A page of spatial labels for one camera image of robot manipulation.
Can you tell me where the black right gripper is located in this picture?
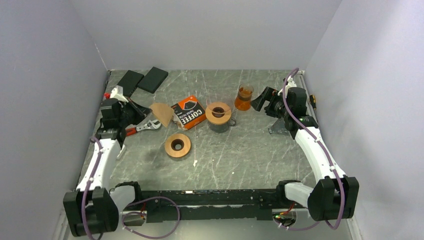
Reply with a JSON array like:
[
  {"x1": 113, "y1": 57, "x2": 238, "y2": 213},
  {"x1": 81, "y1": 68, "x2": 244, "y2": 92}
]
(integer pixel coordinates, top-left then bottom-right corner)
[{"x1": 250, "y1": 86, "x2": 292, "y2": 119}]

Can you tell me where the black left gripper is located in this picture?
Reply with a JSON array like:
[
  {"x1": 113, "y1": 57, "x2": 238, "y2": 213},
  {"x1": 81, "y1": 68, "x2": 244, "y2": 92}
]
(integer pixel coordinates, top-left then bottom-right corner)
[{"x1": 118, "y1": 97, "x2": 152, "y2": 128}]

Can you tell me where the brown paper coffee filter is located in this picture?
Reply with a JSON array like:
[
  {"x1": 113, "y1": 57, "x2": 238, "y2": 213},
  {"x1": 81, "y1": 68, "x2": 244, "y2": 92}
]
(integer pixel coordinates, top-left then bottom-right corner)
[{"x1": 149, "y1": 102, "x2": 174, "y2": 128}]

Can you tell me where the wooden dripper ring holder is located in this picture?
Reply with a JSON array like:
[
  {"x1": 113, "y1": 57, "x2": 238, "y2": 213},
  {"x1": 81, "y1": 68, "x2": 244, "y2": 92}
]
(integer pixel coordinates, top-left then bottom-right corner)
[{"x1": 205, "y1": 102, "x2": 232, "y2": 125}]

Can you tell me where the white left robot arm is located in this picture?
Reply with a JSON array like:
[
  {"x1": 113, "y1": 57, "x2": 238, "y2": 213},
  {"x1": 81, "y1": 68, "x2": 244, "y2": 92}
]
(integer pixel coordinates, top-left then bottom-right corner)
[{"x1": 63, "y1": 98, "x2": 152, "y2": 239}]

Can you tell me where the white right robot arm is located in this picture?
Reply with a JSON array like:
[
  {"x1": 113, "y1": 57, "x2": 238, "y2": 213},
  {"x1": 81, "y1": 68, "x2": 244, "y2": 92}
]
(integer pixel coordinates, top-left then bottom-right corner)
[{"x1": 251, "y1": 87, "x2": 360, "y2": 221}]

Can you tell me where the orange coffee filter box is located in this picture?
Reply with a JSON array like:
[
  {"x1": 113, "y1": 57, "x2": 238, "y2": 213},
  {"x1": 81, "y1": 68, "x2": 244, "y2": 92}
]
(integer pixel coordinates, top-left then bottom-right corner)
[{"x1": 171, "y1": 95, "x2": 207, "y2": 131}]

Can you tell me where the orange glass with wooden band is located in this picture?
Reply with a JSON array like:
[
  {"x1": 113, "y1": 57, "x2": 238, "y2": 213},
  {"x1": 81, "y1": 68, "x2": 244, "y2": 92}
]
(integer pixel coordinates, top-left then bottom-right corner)
[{"x1": 234, "y1": 83, "x2": 254, "y2": 111}]

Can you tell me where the grey glass pitcher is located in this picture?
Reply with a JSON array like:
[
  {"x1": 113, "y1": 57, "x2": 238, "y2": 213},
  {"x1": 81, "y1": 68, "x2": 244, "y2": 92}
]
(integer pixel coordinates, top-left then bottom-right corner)
[{"x1": 208, "y1": 117, "x2": 237, "y2": 133}]

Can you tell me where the red handled adjustable wrench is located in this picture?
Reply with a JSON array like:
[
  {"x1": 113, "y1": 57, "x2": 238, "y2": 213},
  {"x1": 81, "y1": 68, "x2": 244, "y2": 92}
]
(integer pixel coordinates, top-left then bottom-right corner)
[{"x1": 126, "y1": 120, "x2": 162, "y2": 137}]

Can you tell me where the black network switch box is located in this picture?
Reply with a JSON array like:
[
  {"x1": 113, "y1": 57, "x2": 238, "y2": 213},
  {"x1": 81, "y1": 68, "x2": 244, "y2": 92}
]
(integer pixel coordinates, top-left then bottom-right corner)
[{"x1": 117, "y1": 70, "x2": 145, "y2": 97}]

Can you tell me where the yellow black tool handle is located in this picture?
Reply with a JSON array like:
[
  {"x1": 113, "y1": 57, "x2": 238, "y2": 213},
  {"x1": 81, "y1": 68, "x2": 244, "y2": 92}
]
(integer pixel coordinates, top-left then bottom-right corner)
[{"x1": 309, "y1": 94, "x2": 317, "y2": 111}]

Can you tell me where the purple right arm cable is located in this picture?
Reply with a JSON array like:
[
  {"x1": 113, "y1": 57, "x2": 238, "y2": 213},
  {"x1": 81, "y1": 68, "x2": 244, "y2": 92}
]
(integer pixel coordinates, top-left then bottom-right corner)
[{"x1": 273, "y1": 67, "x2": 346, "y2": 232}]

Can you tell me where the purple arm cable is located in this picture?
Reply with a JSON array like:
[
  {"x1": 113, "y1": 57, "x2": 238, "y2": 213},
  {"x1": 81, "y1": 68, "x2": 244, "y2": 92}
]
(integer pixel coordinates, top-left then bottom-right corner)
[
  {"x1": 273, "y1": 67, "x2": 346, "y2": 232},
  {"x1": 81, "y1": 136, "x2": 181, "y2": 240}
]

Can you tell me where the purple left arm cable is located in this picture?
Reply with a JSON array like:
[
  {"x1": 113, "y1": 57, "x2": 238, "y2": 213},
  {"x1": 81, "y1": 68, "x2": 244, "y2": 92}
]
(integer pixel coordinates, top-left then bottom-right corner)
[{"x1": 81, "y1": 136, "x2": 181, "y2": 240}]

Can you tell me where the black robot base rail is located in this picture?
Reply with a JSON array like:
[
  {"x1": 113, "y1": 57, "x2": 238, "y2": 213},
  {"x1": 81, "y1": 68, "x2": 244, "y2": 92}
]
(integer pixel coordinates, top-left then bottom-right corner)
[{"x1": 123, "y1": 188, "x2": 303, "y2": 223}]

